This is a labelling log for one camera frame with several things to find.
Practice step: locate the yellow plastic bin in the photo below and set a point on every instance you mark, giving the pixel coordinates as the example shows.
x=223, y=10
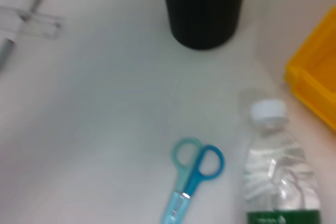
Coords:
x=315, y=72

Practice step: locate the grey ballpoint pen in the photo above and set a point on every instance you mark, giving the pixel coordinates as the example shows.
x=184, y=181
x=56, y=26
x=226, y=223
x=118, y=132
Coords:
x=6, y=49

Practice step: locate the blue scissors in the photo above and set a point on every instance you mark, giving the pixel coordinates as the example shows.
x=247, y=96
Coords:
x=194, y=179

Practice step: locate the clear green-label water bottle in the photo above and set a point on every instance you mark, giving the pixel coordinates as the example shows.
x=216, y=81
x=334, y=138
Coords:
x=281, y=176

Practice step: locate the black mesh pen holder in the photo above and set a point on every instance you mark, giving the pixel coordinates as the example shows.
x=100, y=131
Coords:
x=202, y=16

